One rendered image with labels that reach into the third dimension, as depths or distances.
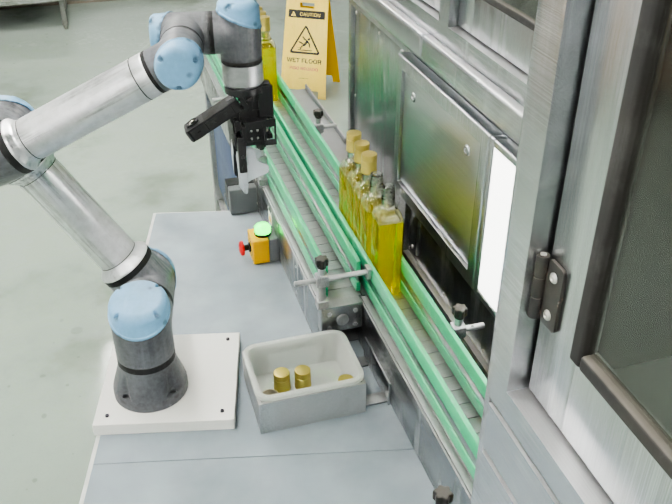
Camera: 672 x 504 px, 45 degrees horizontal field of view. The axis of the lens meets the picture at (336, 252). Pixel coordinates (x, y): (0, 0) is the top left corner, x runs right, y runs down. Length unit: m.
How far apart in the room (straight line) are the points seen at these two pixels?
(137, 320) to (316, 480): 0.45
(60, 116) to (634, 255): 1.04
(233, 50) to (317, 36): 3.65
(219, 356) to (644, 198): 1.35
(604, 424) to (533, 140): 0.22
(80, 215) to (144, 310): 0.22
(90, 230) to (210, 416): 0.44
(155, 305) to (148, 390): 0.18
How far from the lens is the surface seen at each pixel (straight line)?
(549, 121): 0.60
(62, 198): 1.62
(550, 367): 0.69
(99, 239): 1.65
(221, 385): 1.72
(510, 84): 1.45
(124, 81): 1.36
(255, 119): 1.53
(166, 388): 1.67
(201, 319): 1.95
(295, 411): 1.63
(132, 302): 1.60
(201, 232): 2.28
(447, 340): 1.57
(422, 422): 1.52
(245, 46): 1.46
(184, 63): 1.32
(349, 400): 1.65
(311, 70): 5.13
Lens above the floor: 1.92
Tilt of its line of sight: 33 degrees down
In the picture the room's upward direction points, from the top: straight up
